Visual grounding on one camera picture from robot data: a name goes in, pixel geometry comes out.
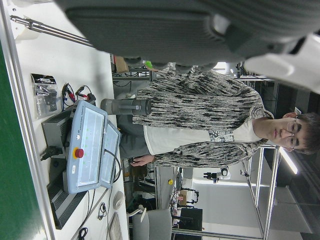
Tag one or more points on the left grey white robot hand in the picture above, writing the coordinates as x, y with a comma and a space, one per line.
150, 30

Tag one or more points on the grey metal control box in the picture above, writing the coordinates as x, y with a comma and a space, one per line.
53, 130

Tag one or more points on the grey water bottle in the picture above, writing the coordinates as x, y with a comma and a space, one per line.
125, 106

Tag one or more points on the person in patterned cardigan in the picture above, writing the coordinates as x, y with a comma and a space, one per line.
200, 105

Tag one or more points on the metal tripod rod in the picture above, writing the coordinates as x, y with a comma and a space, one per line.
50, 28

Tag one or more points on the red black clip leads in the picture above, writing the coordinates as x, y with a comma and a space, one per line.
68, 96

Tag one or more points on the plastic bag with black parts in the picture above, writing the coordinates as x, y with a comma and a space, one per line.
45, 97

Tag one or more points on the small blue-grey teach pendant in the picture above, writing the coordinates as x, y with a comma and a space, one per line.
110, 155

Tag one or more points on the large blue-grey teach pendant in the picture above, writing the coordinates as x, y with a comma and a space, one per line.
87, 150

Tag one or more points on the white computer mouse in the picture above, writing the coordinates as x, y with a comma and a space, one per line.
118, 200

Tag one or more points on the green conveyor belt aluminium rails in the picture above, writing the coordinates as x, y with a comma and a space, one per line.
15, 150

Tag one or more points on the black ribbed power unit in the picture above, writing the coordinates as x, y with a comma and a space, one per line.
63, 202

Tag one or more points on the grey office chair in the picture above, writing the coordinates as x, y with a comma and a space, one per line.
155, 223

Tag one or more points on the black monitor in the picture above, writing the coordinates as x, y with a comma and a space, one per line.
191, 219

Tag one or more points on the grey keyboard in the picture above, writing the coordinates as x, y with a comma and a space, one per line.
115, 227

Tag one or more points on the white lab camera device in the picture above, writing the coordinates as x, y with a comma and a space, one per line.
221, 173

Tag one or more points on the aluminium profile frame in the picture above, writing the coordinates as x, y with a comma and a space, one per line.
271, 200

